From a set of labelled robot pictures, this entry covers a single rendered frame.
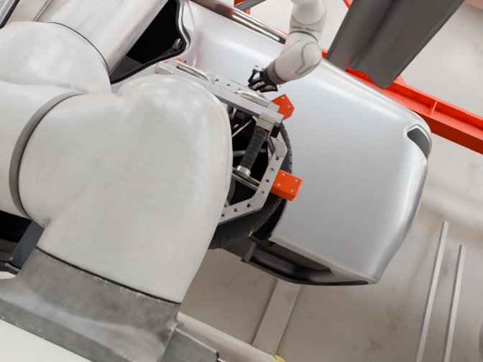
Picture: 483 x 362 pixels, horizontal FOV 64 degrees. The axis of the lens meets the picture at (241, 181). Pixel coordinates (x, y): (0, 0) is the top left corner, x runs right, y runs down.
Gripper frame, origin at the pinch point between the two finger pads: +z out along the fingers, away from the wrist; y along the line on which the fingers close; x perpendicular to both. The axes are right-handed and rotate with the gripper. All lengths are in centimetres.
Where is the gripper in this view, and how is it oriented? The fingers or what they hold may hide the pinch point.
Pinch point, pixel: (251, 87)
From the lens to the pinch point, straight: 157.7
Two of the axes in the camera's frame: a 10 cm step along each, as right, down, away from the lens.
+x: 4.9, -8.3, 2.7
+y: 7.6, 5.6, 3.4
